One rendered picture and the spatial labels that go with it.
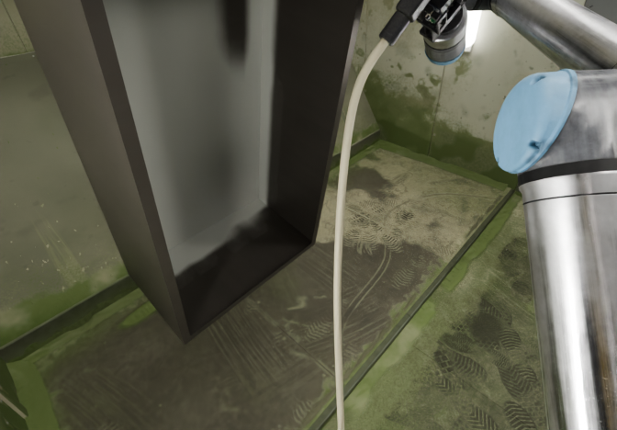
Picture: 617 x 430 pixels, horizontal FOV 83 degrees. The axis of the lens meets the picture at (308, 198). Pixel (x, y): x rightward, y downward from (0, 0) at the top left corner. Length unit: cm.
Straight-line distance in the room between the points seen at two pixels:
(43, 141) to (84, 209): 34
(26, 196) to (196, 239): 83
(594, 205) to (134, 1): 92
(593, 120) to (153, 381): 162
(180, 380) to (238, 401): 26
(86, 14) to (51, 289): 154
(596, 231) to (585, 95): 14
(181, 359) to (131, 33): 127
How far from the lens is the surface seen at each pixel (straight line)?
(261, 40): 122
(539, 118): 45
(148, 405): 167
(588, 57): 68
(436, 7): 74
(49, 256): 194
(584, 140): 46
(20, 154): 200
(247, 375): 160
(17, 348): 201
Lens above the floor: 144
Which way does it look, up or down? 36 degrees down
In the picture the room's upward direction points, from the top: 3 degrees counter-clockwise
